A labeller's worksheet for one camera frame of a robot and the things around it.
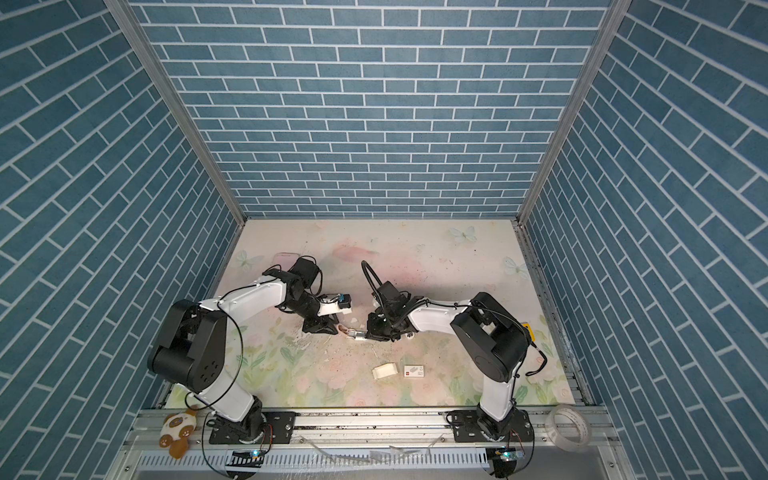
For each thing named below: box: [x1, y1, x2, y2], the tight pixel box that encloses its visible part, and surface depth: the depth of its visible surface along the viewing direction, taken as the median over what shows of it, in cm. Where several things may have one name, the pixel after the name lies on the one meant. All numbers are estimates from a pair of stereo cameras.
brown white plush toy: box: [158, 404, 199, 460], surface depth 72 cm
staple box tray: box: [372, 362, 398, 379], surface depth 85 cm
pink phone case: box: [275, 252, 300, 269], surface depth 108 cm
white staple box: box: [404, 365, 425, 377], surface depth 84 cm
